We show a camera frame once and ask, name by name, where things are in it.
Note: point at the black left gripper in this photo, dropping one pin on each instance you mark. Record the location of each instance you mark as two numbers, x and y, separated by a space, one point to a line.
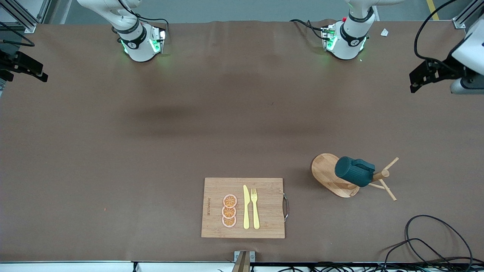
444 70

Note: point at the yellow plastic knife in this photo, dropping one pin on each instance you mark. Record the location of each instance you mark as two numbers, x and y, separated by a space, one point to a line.
246 211

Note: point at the metal and wood bracket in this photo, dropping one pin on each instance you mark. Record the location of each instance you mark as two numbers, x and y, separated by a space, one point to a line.
244 262

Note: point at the wooden cutting board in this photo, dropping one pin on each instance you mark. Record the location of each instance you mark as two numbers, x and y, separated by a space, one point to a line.
264 226

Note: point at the yellow plastic fork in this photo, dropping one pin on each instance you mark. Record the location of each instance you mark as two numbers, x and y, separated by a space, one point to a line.
256 215

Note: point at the orange slice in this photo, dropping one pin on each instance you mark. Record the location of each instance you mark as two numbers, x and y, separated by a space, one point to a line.
228 212
229 221
230 201

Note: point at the white paper scrap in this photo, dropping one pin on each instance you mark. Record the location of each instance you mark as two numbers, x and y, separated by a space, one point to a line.
385 32

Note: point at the dark teal ribbed cup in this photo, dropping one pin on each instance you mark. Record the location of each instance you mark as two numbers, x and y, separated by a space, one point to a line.
353 172

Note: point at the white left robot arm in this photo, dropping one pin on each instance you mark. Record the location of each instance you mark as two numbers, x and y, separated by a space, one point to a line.
351 37

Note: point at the brown table mat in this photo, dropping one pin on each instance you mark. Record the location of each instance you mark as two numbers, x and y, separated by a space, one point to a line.
113 151

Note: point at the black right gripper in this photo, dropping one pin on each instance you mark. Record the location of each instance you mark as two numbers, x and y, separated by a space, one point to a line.
8 61

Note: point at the wooden cup rack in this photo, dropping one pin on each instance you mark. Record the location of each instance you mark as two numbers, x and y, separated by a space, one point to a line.
323 173

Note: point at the aluminium frame profile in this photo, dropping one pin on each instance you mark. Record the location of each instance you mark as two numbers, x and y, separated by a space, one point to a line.
459 23
30 27

